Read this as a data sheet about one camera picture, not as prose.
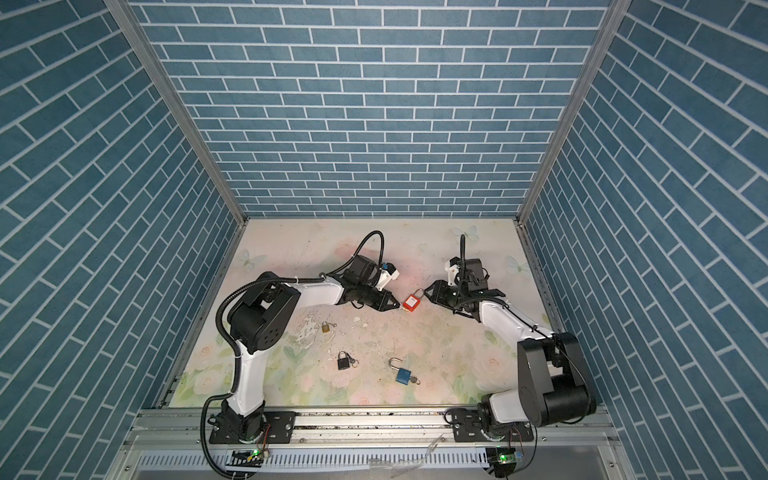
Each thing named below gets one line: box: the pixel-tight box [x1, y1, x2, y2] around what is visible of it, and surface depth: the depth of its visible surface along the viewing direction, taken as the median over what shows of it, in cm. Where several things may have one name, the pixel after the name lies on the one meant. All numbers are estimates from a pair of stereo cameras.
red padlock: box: [401, 288, 424, 312], surface depth 98 cm
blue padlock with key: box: [389, 357, 421, 385], surface depth 84 cm
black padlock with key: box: [337, 351, 359, 370], surface depth 86 cm
